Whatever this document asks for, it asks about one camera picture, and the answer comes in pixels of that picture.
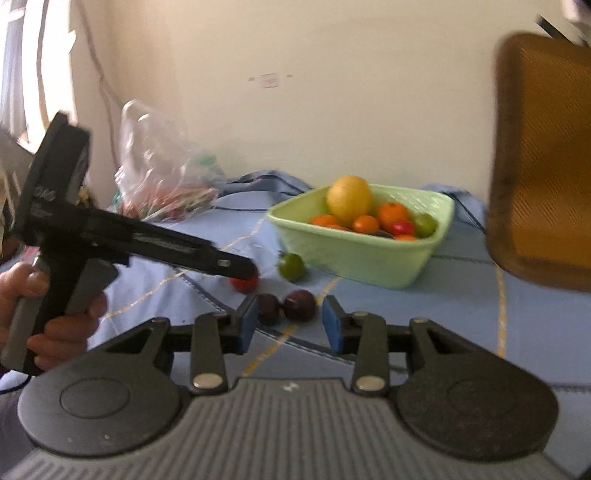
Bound red tomato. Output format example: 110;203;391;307
229;276;259;295
389;219;416;237

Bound dark purple plum front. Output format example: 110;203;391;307
257;293;281;327

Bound dark purple plum back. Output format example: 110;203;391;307
283;290;317;322

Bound orange tomato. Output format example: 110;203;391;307
394;234;417;241

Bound orange mandarin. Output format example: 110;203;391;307
352;214;381;235
310;214;341;227

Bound large orange with stem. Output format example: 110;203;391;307
377;202;409;231

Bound green lime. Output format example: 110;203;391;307
413;213;439;238

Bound large yellow grapefruit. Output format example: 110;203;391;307
325;175;373;226

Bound person's left hand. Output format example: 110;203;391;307
1;263;107;371

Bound light green plastic basin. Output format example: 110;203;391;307
266;184;455;289

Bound green tomato with stem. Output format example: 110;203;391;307
277;252;307;282

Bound blue checked bed sheet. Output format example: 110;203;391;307
91;173;590;476

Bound clear plastic bag of fruit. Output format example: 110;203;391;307
114;100;226;222

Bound brown woven seat cushion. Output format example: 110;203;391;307
486;33;590;291

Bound black wall cable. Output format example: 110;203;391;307
73;0;123;172

